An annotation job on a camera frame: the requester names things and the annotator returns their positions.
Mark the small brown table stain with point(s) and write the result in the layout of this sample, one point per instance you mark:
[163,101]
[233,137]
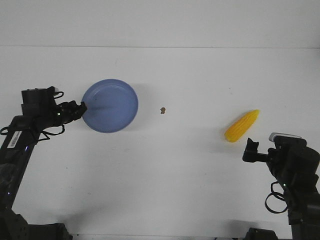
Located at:
[162,110]

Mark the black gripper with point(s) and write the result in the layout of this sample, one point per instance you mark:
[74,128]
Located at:
[40,105]
[291,162]

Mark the blue round plate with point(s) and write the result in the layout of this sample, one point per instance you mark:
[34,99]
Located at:
[112,105]

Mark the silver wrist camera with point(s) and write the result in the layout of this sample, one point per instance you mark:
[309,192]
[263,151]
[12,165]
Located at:
[274,135]

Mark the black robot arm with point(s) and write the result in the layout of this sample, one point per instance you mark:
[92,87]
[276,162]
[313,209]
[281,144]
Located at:
[303,208]
[21,136]

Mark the yellow corn cob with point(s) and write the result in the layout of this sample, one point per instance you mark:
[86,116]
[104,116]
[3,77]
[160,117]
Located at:
[241,126]

